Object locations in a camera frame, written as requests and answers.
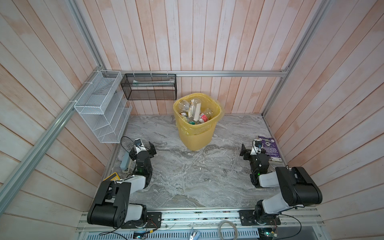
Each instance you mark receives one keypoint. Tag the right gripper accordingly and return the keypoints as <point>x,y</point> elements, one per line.
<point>247,154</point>

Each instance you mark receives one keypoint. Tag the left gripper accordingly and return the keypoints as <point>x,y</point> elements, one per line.
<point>152,151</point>

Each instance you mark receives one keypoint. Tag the red label clear bottle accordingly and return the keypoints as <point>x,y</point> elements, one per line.
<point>206,115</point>

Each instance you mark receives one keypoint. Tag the oolong tea label bottle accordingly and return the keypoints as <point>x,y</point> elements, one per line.
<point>194,109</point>

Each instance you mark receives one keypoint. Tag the crane label clear bottle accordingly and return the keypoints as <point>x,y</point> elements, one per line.
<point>183,106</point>

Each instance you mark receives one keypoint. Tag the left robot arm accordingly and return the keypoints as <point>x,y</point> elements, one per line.
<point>111,206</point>

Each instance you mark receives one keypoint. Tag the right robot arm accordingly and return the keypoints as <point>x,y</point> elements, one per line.
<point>297,188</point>

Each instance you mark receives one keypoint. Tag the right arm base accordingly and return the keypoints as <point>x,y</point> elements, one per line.
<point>258,217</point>

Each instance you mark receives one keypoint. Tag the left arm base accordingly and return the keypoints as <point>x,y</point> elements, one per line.
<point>138,217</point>

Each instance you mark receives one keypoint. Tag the yellow ribbed trash bin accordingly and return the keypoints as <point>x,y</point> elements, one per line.
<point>196,142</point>

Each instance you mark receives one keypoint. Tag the yellow plastic bin liner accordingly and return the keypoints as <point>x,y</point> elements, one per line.
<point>192,128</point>

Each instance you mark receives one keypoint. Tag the purple paperback book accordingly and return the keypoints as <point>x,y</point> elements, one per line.
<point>270,145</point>

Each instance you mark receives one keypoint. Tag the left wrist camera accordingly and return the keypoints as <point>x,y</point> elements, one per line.
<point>139,146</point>

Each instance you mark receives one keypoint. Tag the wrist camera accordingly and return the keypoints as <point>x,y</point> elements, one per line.
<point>139,146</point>
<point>257,147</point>

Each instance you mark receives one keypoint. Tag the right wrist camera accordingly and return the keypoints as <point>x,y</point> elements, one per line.
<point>257,147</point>

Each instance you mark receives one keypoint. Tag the white wire mesh shelf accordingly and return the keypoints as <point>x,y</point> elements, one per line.
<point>104,108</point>

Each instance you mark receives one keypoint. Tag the black mesh wall basket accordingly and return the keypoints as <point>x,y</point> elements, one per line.
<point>150,87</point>

